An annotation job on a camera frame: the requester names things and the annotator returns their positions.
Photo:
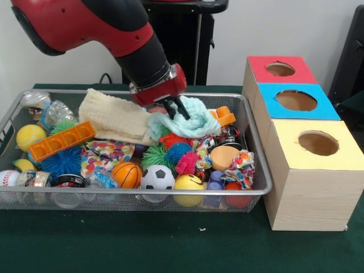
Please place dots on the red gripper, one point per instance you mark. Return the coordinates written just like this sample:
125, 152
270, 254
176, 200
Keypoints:
159, 89

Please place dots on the mint green knitted cloth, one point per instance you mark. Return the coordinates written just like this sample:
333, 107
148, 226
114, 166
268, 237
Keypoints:
196, 122

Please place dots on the cream cloth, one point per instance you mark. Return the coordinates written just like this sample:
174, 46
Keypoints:
113, 119

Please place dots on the clear plastic bottle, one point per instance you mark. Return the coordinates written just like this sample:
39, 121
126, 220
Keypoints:
58, 112

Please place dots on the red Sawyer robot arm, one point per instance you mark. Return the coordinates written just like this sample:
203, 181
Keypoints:
85, 25

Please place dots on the wooden box with three holes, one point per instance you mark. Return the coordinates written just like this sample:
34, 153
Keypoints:
312, 199

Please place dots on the orange studded toy brick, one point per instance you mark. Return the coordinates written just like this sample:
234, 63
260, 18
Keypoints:
226, 115

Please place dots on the black and white soccer ball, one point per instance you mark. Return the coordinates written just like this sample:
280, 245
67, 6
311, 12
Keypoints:
157, 177

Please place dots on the yellow smiley ball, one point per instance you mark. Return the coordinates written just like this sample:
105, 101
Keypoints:
187, 185

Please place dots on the orange toy basketball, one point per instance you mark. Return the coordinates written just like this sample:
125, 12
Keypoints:
126, 175

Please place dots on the colourful heart print cloth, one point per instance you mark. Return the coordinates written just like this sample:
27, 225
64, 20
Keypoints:
105, 155

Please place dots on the long orange hollow block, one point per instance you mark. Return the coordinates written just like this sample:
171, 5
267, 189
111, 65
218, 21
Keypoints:
61, 140

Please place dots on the plain yellow ball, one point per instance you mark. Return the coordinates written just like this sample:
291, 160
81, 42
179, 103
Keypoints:
29, 138

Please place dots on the black chair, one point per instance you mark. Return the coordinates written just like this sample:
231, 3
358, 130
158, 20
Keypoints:
352, 57

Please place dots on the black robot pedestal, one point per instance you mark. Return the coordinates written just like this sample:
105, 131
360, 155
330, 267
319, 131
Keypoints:
199, 42

